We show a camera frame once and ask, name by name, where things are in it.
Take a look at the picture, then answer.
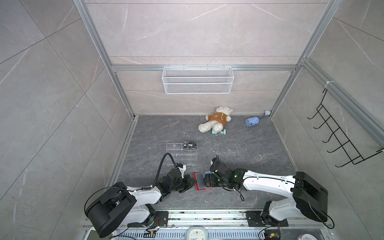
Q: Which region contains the red leather card holder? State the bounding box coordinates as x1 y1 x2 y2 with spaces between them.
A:
192 170 214 191

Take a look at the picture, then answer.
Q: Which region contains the clear acrylic organizer tray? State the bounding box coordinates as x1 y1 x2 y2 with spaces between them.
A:
166 141 198 166

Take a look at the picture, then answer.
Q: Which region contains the black VIP credit card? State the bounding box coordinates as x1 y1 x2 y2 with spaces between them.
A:
183 142 198 150

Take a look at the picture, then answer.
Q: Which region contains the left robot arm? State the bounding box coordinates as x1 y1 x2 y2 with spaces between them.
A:
84 153 197 238

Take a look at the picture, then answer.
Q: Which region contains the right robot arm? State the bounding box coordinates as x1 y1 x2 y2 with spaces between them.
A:
204 169 331 226

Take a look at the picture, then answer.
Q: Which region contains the grey card in holder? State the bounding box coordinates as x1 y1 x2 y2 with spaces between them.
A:
196 173 211 190

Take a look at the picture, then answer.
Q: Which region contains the white round timer device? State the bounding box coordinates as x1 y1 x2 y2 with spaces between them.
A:
185 226 209 240

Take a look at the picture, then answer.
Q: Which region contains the teal small dumbbell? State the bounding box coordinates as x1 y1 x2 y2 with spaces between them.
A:
212 129 227 135

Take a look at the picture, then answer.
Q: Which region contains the white teddy bear orange shirt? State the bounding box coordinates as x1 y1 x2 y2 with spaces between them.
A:
198 106 234 133

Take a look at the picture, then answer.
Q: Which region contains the blue cylindrical cup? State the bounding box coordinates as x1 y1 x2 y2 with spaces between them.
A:
245 117 260 127

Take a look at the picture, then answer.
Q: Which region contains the pink white round object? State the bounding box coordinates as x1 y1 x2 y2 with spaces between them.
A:
298 234 318 240

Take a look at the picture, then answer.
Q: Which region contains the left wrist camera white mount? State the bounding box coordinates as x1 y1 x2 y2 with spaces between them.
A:
176 163 187 179

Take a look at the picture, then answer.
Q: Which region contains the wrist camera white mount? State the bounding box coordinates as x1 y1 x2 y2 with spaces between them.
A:
210 158 228 175
176 163 187 179

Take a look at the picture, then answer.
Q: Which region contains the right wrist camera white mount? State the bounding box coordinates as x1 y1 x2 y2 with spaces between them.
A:
210 158 228 175

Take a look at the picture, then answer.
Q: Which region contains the aluminium front rail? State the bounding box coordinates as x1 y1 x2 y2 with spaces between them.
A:
80 209 332 230

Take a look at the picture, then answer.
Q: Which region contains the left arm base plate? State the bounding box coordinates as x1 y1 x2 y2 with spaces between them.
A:
127 211 169 229

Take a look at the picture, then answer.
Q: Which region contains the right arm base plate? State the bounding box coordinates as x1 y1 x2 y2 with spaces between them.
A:
245 211 289 227

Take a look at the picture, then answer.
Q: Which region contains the white wire mesh basket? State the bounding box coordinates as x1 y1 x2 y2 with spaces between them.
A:
162 67 235 94

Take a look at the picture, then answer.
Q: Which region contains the black wire hook rack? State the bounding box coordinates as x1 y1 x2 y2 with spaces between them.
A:
307 89 384 168

